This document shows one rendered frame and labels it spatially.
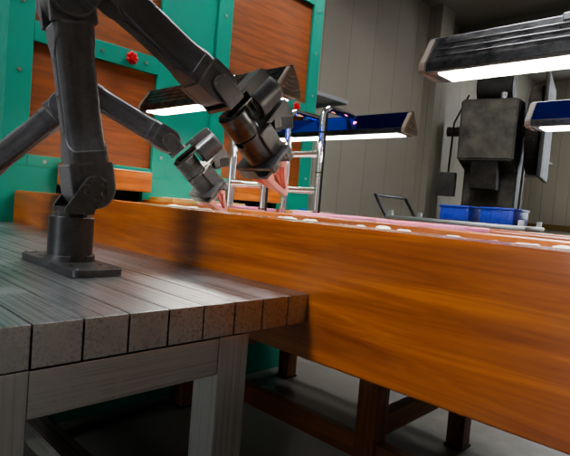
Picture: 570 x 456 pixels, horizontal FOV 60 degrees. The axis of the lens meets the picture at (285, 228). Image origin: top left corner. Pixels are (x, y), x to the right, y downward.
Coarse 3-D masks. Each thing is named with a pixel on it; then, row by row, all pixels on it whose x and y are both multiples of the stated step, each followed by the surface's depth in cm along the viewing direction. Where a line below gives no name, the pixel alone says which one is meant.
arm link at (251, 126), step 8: (240, 104) 88; (248, 104) 89; (256, 104) 89; (224, 112) 87; (232, 112) 87; (240, 112) 86; (248, 112) 87; (256, 112) 90; (224, 120) 87; (232, 120) 86; (240, 120) 86; (248, 120) 87; (256, 120) 90; (224, 128) 88; (232, 128) 87; (240, 128) 87; (248, 128) 87; (256, 128) 89; (232, 136) 88; (240, 136) 88; (248, 136) 88
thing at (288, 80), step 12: (276, 72) 117; (288, 72) 115; (288, 84) 115; (156, 96) 152; (168, 96) 146; (180, 96) 141; (288, 96) 116; (300, 96) 119; (144, 108) 153; (156, 108) 149; (168, 108) 145
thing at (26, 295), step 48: (0, 240) 100; (0, 288) 55; (48, 288) 57; (96, 288) 59; (144, 288) 62; (192, 288) 64; (240, 288) 67; (0, 336) 40; (48, 336) 43; (96, 336) 46; (144, 336) 50; (192, 336) 54
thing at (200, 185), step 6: (198, 174) 129; (192, 180) 129; (198, 180) 129; (204, 180) 130; (222, 180) 132; (192, 186) 132; (198, 186) 130; (204, 186) 131; (210, 186) 132; (216, 186) 131; (192, 192) 136; (198, 192) 132; (204, 192) 132; (210, 192) 131
